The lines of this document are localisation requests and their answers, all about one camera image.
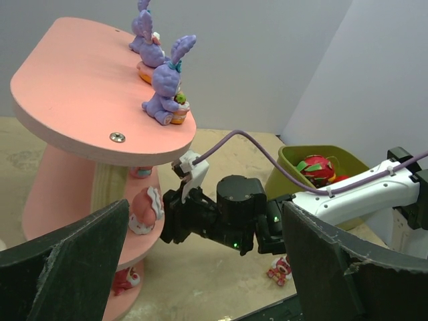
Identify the red apple toy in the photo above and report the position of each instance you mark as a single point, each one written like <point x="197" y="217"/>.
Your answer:
<point x="340" y="178"/>

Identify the purple bunny figure toy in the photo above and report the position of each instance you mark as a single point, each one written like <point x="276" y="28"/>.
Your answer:
<point x="137" y="27"/>

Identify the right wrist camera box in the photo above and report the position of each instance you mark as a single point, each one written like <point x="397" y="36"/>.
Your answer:
<point x="191" y="175"/>

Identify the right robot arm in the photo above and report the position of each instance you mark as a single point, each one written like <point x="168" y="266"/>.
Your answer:
<point x="243" y="218"/>

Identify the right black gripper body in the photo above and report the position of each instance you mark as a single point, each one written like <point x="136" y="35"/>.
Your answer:
<point x="198" y="214"/>

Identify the purple bunny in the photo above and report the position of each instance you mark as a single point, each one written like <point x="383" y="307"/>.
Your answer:
<point x="151" y="53"/>

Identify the strawberry cake toy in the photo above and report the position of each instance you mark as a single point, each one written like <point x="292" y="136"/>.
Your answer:
<point x="280" y="270"/>

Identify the small purple bunny cupcake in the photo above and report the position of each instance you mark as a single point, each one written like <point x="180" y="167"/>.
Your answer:
<point x="166" y="81"/>

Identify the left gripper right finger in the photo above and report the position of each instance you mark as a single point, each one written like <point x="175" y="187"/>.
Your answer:
<point x="339" y="276"/>

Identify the red white cake toy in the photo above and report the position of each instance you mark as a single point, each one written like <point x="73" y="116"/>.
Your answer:
<point x="125" y="280"/>

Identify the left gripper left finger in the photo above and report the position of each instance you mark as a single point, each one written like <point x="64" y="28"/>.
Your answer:
<point x="66" y="274"/>

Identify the pink dragon fruit toy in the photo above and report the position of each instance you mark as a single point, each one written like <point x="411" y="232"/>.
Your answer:
<point x="318" y="169"/>

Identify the pink tiered shelf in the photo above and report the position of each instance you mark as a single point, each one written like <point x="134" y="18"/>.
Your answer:
<point x="80" y="93"/>

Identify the pink white cake toy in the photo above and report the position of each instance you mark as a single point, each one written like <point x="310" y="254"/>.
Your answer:
<point x="146" y="209"/>

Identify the olive green plastic bin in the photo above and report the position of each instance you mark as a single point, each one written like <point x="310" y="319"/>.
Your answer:
<point x="345" y="164"/>

